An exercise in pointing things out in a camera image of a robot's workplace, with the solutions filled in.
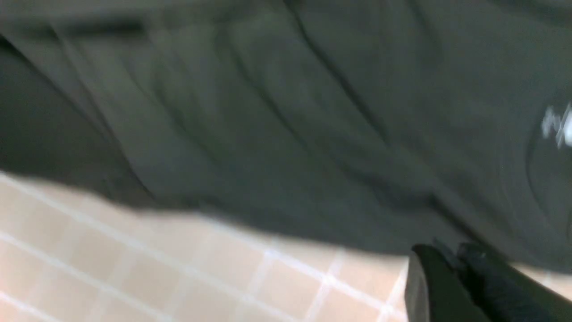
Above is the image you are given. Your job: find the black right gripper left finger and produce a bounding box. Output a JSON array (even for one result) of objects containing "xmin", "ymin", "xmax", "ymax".
[{"xmin": 404, "ymin": 244, "xmax": 489, "ymax": 322}]

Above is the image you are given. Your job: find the dark gray long-sleeve top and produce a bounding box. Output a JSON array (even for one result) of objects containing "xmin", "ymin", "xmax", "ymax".
[{"xmin": 1, "ymin": 0, "xmax": 571, "ymax": 273}]

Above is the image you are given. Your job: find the beige checkered tablecloth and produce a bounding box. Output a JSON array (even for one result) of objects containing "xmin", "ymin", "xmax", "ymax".
[{"xmin": 0, "ymin": 172, "xmax": 572, "ymax": 322}]

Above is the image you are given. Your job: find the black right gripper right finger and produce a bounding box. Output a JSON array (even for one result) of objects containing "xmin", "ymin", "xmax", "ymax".
[{"xmin": 456, "ymin": 243, "xmax": 572, "ymax": 322}]

